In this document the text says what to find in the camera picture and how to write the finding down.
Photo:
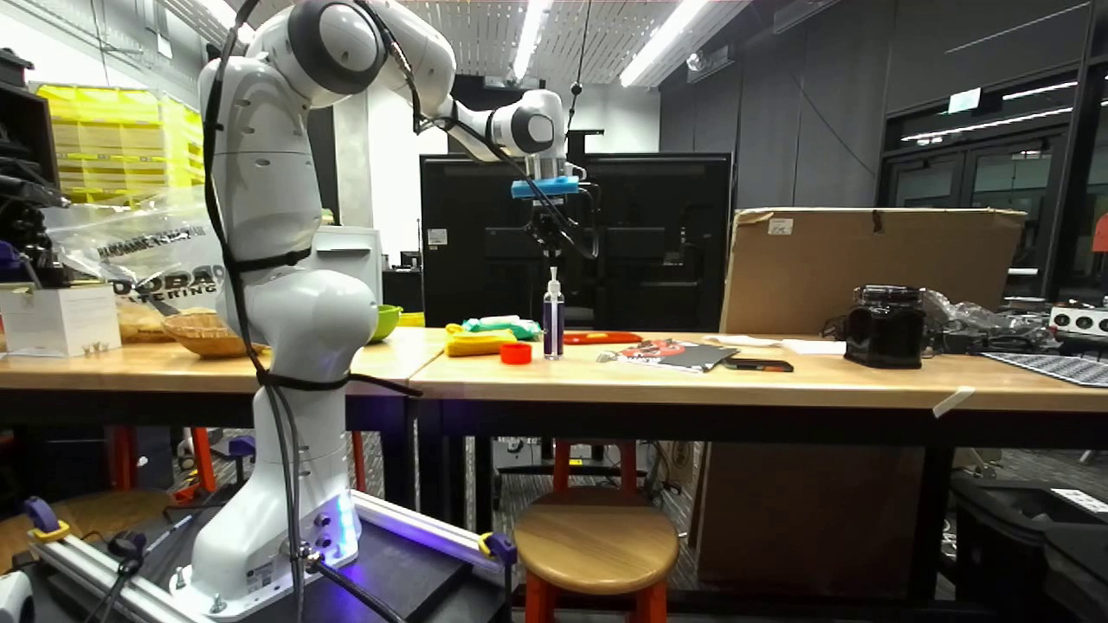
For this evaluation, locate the green teal plastic object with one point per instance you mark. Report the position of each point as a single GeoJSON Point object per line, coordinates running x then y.
{"type": "Point", "coordinates": [502, 325]}

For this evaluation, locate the yellow storage bins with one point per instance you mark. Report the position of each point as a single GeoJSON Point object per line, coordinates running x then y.
{"type": "Point", "coordinates": [107, 143]}

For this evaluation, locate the black cylindrical device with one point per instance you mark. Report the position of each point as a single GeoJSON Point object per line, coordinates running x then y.
{"type": "Point", "coordinates": [885, 325]}

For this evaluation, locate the white tape strip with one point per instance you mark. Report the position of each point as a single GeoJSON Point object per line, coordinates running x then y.
{"type": "Point", "coordinates": [954, 401]}

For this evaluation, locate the white paper sheet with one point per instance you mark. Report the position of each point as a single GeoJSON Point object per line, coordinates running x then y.
{"type": "Point", "coordinates": [815, 348]}

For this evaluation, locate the long ceiling light strip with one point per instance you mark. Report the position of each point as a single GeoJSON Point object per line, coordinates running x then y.
{"type": "Point", "coordinates": [664, 39]}

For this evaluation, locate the round wooden stool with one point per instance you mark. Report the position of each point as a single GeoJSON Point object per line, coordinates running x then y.
{"type": "Point", "coordinates": [595, 549]}

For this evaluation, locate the green bowl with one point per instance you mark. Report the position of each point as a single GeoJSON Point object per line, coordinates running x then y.
{"type": "Point", "coordinates": [387, 323]}

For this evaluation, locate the large black monitor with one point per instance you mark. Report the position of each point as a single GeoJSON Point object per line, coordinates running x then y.
{"type": "Point", "coordinates": [659, 243]}

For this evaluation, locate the clear plastic food bag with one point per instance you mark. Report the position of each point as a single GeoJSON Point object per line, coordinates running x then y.
{"type": "Point", "coordinates": [141, 264]}

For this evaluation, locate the short ceiling light strip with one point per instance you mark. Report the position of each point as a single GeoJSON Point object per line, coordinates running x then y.
{"type": "Point", "coordinates": [533, 34]}

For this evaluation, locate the colourful printed packet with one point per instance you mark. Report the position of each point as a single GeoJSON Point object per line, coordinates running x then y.
{"type": "Point", "coordinates": [643, 350]}

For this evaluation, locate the large cardboard box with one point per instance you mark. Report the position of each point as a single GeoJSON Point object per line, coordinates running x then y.
{"type": "Point", "coordinates": [867, 264]}

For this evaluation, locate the robot base platform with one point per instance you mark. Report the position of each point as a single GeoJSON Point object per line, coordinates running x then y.
{"type": "Point", "coordinates": [392, 565]}

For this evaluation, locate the black equipment case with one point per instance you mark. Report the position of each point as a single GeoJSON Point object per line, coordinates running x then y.
{"type": "Point", "coordinates": [1025, 553]}

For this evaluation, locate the yellow cloth object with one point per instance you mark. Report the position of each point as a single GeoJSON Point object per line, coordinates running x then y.
{"type": "Point", "coordinates": [471, 342]}

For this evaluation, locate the white cardboard box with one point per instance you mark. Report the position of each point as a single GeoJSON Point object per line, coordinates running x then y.
{"type": "Point", "coordinates": [56, 320]}

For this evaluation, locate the crumpled clear plastic bag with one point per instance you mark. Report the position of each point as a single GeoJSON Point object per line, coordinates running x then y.
{"type": "Point", "coordinates": [980, 320]}

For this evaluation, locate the dark grey notebook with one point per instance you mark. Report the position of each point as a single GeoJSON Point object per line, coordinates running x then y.
{"type": "Point", "coordinates": [698, 356]}

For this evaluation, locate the grey keyboard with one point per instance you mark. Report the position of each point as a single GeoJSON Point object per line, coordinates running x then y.
{"type": "Point", "coordinates": [1058, 367]}

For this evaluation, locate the white cabinet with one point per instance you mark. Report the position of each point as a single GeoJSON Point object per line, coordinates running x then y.
{"type": "Point", "coordinates": [352, 252]}

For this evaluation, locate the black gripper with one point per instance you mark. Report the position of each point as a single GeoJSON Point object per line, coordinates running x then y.
{"type": "Point", "coordinates": [560, 213]}

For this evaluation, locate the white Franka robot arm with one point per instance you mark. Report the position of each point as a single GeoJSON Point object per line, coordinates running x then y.
{"type": "Point", "coordinates": [278, 175]}

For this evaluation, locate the purple pump bottle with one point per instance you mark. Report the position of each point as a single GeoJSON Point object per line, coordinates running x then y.
{"type": "Point", "coordinates": [552, 316]}

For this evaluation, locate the white electronic device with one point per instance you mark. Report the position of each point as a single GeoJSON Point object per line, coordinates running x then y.
{"type": "Point", "coordinates": [1079, 323]}

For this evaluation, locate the red plastic cup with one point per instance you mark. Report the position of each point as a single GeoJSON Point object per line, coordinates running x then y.
{"type": "Point", "coordinates": [516, 355]}

